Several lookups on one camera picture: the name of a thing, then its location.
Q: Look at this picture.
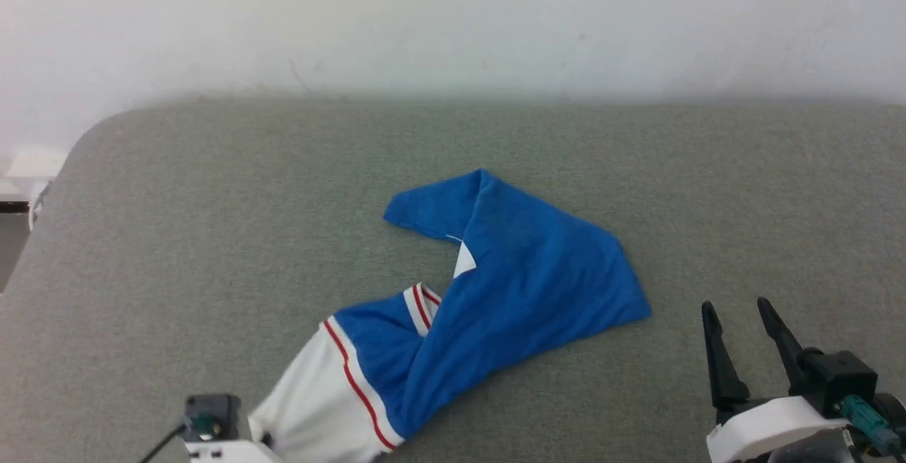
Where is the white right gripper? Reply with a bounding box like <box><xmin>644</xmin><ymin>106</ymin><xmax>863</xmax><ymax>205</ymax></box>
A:
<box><xmin>701</xmin><ymin>297</ymin><xmax>854</xmax><ymax>463</ymax></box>

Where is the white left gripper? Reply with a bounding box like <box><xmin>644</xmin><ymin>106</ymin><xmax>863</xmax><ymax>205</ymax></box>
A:
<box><xmin>185</xmin><ymin>438</ymin><xmax>284</xmax><ymax>463</ymax></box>

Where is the blue shirt white red trim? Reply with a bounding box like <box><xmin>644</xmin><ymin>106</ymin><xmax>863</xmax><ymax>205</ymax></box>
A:
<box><xmin>248</xmin><ymin>168</ymin><xmax>653</xmax><ymax>463</ymax></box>

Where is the white wall outlet box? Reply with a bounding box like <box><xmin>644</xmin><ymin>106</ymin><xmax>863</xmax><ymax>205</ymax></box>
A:
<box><xmin>0</xmin><ymin>144</ymin><xmax>68</xmax><ymax>199</ymax></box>

